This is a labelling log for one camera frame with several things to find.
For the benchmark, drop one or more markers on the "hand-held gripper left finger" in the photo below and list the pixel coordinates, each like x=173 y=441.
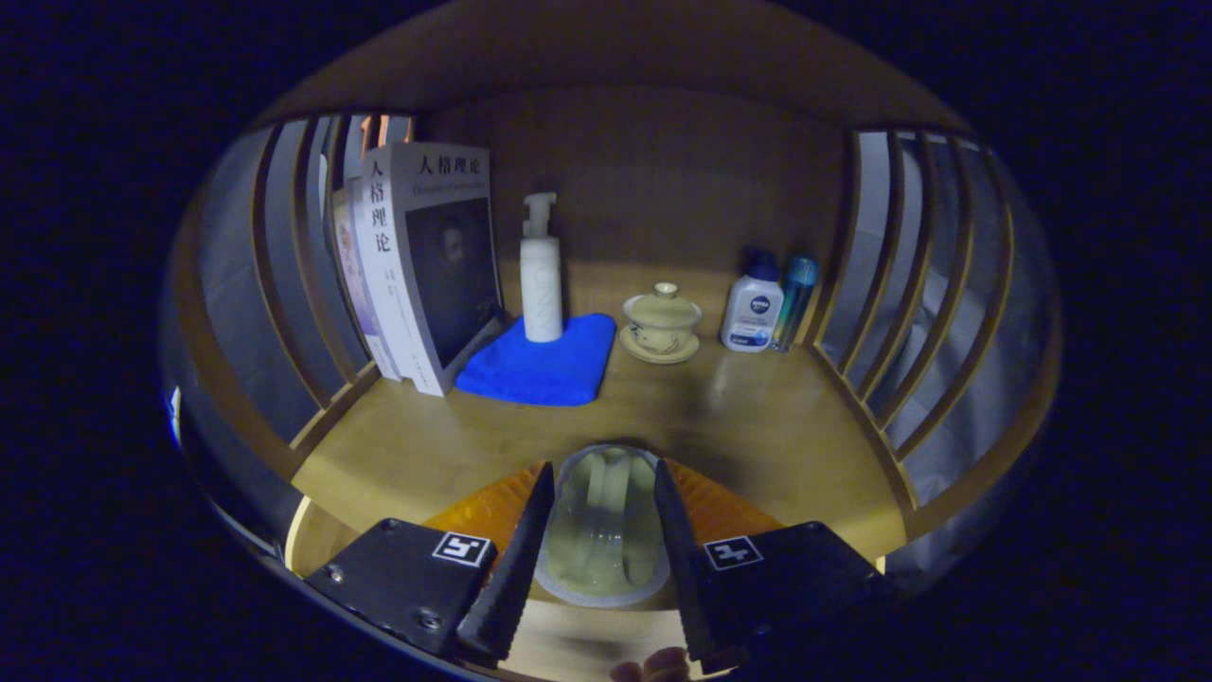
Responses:
x=516 y=578

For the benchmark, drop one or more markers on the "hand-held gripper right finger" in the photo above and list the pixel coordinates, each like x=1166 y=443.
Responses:
x=691 y=587

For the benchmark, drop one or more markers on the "pale green grey dish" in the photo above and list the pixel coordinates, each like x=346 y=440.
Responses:
x=606 y=530

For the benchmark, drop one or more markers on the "wooden countertop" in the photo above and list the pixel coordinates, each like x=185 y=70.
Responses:
x=739 y=426

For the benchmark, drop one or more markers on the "wooden cabinet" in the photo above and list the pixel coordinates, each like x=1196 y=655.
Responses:
x=663 y=170

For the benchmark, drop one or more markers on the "blue folded cloth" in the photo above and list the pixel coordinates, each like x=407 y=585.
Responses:
x=549 y=369

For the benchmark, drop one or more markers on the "lidded ceramic teacup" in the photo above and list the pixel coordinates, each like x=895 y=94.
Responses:
x=660 y=322

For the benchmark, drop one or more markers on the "white bottle with blue cap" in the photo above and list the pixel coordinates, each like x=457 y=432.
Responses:
x=753 y=313

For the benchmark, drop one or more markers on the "white pump bottle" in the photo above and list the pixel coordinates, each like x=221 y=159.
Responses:
x=542 y=284

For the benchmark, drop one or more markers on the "teal slim bottle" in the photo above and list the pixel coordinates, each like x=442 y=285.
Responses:
x=797 y=294

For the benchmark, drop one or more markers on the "thick white book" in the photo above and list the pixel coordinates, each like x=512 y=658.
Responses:
x=426 y=265

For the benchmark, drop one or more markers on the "thin pale purple book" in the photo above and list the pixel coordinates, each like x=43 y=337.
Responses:
x=352 y=265

